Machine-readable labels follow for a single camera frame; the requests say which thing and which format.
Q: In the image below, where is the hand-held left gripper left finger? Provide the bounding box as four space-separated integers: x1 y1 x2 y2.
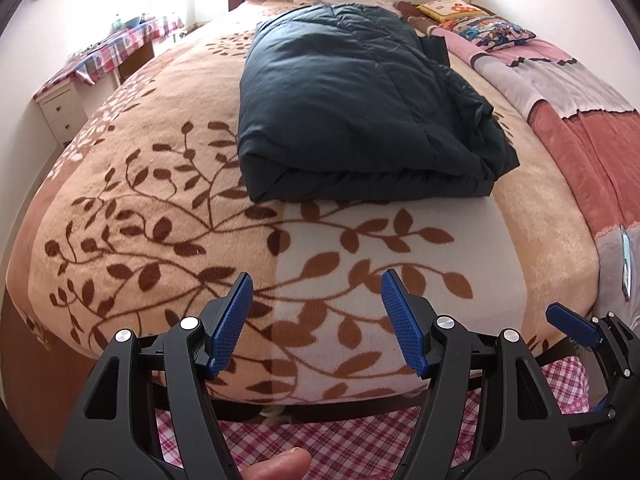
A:
55 272 254 480

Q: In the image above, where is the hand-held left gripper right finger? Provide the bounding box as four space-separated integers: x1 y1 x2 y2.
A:
380 268 581 480

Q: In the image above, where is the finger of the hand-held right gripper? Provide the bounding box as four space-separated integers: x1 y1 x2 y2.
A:
594 312 640 392
545 302 609 349

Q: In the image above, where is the dark teal quilted jacket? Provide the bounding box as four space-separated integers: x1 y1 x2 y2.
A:
237 3 521 205

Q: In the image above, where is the person's left hand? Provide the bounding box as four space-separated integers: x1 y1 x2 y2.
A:
239 447 311 480

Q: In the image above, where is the silver edged flat object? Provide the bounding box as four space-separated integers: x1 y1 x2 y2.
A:
619 224 633 302

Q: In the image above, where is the person's plaid clothing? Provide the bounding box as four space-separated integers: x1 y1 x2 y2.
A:
154 352 592 480

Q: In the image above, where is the beige leaf print blanket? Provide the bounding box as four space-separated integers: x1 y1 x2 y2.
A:
20 0 601 409

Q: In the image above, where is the pink brown patchwork blanket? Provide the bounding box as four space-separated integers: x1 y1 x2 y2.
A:
394 0 640 306

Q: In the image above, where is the white drawer cabinet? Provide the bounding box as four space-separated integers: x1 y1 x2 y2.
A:
34 79 92 147

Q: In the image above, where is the plaid tablecloth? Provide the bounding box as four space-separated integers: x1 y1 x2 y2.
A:
32 14 184 99

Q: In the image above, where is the colourful cartoon pillow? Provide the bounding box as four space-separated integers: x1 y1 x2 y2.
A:
439 14 537 54

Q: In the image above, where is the yellow cartoon pillow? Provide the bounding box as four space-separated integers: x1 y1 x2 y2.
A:
415 0 484 24

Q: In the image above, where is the brown wooden bed frame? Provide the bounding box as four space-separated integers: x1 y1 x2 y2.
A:
0 305 108 466

